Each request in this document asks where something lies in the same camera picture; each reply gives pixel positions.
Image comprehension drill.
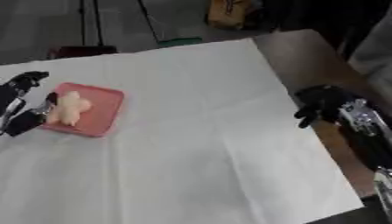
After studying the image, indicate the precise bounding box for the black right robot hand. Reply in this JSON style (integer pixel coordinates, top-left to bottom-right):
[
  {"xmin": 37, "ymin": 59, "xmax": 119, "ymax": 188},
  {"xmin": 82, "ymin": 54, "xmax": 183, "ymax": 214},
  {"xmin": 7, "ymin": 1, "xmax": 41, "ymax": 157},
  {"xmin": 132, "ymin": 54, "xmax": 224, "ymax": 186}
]
[{"xmin": 292, "ymin": 84, "xmax": 361, "ymax": 130}]

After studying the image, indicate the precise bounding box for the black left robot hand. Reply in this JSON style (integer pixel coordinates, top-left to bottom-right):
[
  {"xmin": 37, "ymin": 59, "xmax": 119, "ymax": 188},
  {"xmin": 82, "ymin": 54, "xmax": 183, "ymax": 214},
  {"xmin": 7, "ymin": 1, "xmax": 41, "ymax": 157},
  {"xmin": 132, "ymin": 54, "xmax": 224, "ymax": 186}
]
[{"xmin": 0, "ymin": 70, "xmax": 60, "ymax": 137}]

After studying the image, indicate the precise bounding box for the cream soft toy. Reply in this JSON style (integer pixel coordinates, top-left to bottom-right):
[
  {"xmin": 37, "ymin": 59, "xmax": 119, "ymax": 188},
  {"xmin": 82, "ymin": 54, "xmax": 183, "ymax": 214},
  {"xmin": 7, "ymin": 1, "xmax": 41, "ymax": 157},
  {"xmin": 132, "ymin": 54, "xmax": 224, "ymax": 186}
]
[{"xmin": 44, "ymin": 90, "xmax": 94, "ymax": 127}]

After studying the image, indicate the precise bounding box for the dark red box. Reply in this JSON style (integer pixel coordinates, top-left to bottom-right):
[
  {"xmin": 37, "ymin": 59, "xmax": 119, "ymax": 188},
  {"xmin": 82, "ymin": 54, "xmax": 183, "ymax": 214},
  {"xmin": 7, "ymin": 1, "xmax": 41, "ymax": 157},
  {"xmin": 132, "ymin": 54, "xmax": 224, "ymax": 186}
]
[{"xmin": 45, "ymin": 45, "xmax": 120, "ymax": 60}]

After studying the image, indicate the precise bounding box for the person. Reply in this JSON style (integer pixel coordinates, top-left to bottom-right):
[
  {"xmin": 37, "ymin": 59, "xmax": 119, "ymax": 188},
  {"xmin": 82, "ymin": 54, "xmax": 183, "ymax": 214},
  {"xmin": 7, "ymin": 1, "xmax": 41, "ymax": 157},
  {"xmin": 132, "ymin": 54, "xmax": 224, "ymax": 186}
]
[{"xmin": 346, "ymin": 8, "xmax": 392, "ymax": 102}]

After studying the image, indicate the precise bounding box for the pink square tray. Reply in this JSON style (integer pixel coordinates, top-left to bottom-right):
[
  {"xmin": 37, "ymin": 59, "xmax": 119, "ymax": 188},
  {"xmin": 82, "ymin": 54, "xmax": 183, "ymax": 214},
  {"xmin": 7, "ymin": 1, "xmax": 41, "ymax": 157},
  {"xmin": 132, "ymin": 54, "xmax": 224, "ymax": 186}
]
[{"xmin": 38, "ymin": 81, "xmax": 126, "ymax": 138}]

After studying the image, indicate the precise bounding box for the black tripod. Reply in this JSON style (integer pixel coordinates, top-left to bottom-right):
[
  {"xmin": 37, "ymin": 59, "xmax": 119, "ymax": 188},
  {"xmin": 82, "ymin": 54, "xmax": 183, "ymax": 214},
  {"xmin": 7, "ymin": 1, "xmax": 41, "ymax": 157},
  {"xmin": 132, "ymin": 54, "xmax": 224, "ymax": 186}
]
[{"xmin": 74, "ymin": 0, "xmax": 161, "ymax": 47}]

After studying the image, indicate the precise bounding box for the yellow bag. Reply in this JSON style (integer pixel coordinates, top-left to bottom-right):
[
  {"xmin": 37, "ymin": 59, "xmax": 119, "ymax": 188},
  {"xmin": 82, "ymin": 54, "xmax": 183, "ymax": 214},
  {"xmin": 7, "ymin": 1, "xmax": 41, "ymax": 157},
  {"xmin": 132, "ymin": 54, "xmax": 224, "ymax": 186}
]
[{"xmin": 205, "ymin": 0, "xmax": 255, "ymax": 30}]

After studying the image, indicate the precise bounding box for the green flat object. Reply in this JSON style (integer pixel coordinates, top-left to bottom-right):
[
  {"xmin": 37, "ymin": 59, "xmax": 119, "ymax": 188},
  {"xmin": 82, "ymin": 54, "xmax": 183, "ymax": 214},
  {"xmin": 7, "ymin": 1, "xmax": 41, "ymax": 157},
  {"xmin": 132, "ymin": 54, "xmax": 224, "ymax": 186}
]
[{"xmin": 156, "ymin": 36, "xmax": 206, "ymax": 48}]

